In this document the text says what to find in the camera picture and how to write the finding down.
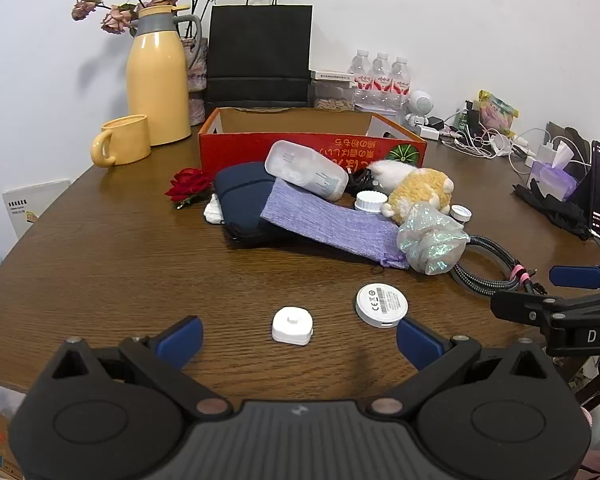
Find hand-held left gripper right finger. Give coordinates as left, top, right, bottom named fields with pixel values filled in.
left=372, top=317, right=556, bottom=418

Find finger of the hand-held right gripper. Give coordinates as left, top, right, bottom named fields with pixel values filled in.
left=549, top=262, right=600, bottom=289
left=490, top=290, right=600, bottom=326

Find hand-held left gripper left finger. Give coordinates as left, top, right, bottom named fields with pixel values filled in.
left=50, top=316, right=231, bottom=421

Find white square device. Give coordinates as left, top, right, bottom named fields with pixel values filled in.
left=271, top=306, right=314, bottom=346

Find purple knit cloth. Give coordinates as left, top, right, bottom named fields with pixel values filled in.
left=260, top=178, right=411, bottom=270

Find navy zip pouch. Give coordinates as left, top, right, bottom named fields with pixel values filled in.
left=214, top=161, right=282, bottom=249

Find black usb cable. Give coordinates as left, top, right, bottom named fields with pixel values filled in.
left=347, top=167, right=379, bottom=196

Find orange cardboard box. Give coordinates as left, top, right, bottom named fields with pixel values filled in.
left=198, top=106, right=427, bottom=181

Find white round device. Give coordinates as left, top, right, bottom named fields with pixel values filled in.
left=355, top=283, right=410, bottom=329

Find black gloves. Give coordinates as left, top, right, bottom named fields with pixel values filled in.
left=512, top=179, right=592, bottom=239

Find purple tissue pack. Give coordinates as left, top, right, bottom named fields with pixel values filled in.
left=527, top=140, right=581, bottom=202

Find iridescent scrunchie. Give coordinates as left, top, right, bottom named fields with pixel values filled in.
left=396, top=205, right=471, bottom=276

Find white cloth item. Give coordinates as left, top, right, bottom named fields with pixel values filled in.
left=203, top=194, right=225, bottom=225

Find large white ribbed cap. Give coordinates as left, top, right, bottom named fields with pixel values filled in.
left=355, top=191, right=387, bottom=217

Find yellow white plush toy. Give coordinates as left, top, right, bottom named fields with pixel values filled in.
left=367, top=160, right=456, bottom=224

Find red artificial rose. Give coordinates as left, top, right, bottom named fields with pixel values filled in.
left=165, top=168, right=214, bottom=209

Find yellow snack packet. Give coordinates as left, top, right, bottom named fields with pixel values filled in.
left=477, top=90, right=519, bottom=136

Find white booklet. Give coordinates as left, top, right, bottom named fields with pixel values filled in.
left=2, top=178, right=71, bottom=239

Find yellow mug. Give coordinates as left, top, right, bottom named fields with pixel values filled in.
left=91, top=114, right=152, bottom=167

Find white plastic swab container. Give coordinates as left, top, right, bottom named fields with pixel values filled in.
left=265, top=140, right=350, bottom=203

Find white robot speaker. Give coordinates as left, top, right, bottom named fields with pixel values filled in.
left=405, top=90, right=434, bottom=128

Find clear water bottle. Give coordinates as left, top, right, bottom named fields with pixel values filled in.
left=390, top=56, right=412, bottom=112
left=371, top=52, right=392, bottom=111
left=349, top=49, right=372, bottom=111

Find yellow thermos jug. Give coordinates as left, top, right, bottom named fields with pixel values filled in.
left=125, top=4, right=203, bottom=147

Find clear seed container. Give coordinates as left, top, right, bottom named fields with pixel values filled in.
left=313, top=80, right=356, bottom=111

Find pink textured vase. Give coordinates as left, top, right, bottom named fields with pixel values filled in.
left=180, top=35, right=211, bottom=127

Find black paper bag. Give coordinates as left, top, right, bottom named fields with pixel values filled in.
left=205, top=0, right=314, bottom=109

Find black braided cable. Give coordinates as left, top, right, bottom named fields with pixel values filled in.
left=450, top=235, right=548, bottom=302

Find white wall adapter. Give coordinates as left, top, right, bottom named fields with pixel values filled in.
left=525, top=142, right=559, bottom=166

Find white cable bundle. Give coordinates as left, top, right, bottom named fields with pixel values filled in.
left=437, top=107, right=536, bottom=161

